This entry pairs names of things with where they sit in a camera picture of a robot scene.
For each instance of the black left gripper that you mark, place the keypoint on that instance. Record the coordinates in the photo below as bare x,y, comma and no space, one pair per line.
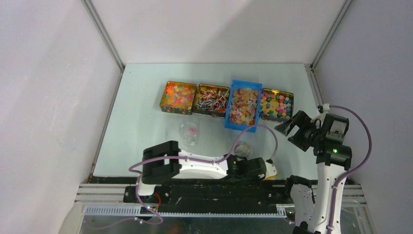
260,176

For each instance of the silver metal jar lid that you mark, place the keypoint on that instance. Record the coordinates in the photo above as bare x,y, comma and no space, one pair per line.
243,149

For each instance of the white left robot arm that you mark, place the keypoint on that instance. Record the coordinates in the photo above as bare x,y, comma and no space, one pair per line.
166,161

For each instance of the tin of lollipops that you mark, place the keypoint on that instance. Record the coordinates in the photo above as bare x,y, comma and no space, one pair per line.
211,100

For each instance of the tin of colourful cube candies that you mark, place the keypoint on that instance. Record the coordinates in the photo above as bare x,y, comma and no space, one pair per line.
276,105

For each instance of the clear plastic jar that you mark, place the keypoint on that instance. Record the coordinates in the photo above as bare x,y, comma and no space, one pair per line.
189,134

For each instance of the blue bin of candies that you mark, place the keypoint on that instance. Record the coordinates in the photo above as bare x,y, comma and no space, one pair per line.
243,109

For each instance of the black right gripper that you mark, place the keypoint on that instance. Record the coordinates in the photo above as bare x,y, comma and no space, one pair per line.
303,120

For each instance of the tin of gummy candies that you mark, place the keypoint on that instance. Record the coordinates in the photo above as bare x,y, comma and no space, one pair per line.
178,98

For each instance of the orange plastic scoop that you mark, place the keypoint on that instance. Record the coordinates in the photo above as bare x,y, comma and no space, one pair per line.
271,173

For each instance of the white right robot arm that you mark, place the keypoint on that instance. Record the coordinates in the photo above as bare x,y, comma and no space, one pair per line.
319,212

